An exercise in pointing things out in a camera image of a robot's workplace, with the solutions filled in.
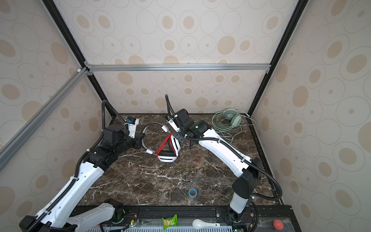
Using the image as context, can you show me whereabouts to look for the red headphone cable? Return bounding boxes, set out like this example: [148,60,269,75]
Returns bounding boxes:
[155,131,202,162]

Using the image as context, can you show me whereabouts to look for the horizontal aluminium rail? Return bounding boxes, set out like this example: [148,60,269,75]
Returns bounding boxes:
[88,63,271,72]

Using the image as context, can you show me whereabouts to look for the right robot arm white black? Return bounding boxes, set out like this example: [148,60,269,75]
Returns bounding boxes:
[165,95,283,217]

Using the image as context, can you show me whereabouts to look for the green snack packet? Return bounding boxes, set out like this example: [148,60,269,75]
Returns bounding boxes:
[162,215,178,230]

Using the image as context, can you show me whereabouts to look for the green headphones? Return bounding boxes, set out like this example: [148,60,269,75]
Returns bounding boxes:
[223,108,242,128]

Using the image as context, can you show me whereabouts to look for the red ball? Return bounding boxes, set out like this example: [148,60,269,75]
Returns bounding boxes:
[273,219,284,231]

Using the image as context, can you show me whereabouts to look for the white ceramic spoon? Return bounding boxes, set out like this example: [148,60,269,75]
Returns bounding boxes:
[192,219,221,230]

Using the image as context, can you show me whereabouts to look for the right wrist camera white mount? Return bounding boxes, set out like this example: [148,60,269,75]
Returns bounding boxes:
[165,115,180,132]

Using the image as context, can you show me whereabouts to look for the left diagonal aluminium rail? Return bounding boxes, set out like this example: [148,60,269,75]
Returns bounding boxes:
[1,67,88,169]

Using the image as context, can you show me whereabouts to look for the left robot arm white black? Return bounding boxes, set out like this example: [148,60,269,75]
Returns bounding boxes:
[19,116,145,232]

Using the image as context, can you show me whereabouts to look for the green headphone cable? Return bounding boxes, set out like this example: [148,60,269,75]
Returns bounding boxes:
[211,110,257,144]

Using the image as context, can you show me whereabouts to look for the blue tape roll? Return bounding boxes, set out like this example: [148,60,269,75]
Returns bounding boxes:
[188,188,198,199]

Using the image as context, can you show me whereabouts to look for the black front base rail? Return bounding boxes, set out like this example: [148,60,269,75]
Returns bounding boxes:
[88,206,301,232]

